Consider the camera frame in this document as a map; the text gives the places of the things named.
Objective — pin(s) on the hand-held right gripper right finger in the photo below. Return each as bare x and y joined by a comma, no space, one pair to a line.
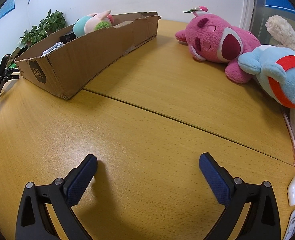
215,180

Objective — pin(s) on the pastel pink blue plush toy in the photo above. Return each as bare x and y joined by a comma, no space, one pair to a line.
87,25

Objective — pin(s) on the blue framed wall notice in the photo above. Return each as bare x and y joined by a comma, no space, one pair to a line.
6,6

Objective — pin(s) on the small potted plant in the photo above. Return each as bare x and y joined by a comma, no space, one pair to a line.
31,36

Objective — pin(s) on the wooden desktop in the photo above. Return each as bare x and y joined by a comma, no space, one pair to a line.
147,130

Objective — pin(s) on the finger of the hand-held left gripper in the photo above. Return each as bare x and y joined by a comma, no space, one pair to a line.
13,76

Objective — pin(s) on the black rectangular box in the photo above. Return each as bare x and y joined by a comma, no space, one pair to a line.
68,36

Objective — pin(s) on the pink plush bear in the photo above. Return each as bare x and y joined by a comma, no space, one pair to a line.
212,37

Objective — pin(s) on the long cardboard box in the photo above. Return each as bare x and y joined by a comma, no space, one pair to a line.
75,62

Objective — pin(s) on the large potted plant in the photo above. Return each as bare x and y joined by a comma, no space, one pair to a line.
53,20

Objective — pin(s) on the white plastic item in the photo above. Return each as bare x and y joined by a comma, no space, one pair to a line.
53,48

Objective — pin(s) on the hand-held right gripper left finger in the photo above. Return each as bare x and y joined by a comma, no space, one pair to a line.
80,180

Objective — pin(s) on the blue plush toy red band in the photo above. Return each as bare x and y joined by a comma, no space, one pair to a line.
257,60

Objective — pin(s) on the cream shaggy plush toy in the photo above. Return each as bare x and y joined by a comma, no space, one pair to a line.
282,30

